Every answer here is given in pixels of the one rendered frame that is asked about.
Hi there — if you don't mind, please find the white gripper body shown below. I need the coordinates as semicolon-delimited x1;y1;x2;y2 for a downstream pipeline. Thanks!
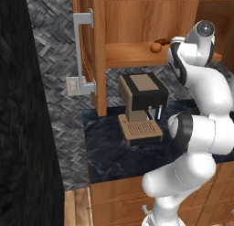
170;36;187;46

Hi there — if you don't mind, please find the brown peach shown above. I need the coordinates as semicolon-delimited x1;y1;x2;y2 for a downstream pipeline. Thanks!
154;38;172;47

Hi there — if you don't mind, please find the orange tangerine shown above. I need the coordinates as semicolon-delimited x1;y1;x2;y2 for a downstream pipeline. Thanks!
150;41;162;54

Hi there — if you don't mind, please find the wooden cabinet door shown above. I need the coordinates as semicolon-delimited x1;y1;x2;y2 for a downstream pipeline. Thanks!
71;0;108;117

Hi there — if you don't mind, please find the brown black coffee machine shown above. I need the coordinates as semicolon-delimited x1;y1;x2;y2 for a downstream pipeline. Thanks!
117;71;170;147

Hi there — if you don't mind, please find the black fridge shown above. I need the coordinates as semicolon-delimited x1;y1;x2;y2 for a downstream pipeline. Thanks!
0;0;66;226

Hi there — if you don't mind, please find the wooden wall cabinet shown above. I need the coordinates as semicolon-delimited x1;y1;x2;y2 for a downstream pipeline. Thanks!
103;0;234;70

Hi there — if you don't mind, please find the silver cabinet door handle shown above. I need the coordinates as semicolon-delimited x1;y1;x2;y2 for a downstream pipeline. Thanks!
72;8;98;96

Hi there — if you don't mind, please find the white wall outlet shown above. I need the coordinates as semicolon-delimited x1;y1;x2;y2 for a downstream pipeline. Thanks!
65;76;82;97

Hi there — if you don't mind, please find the silver drawer handle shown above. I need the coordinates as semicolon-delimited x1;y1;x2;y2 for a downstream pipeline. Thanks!
141;204;151;215

